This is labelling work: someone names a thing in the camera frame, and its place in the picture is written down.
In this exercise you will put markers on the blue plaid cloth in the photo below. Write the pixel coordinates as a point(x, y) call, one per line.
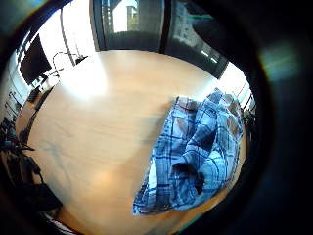
point(192, 153)

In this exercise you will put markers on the black desk lamp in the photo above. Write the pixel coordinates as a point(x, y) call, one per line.
point(67, 58)

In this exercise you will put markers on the black office chair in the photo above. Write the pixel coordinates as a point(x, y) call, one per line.
point(22, 169)

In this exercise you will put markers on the black wall monitor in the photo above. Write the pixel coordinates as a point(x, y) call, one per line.
point(33, 62)

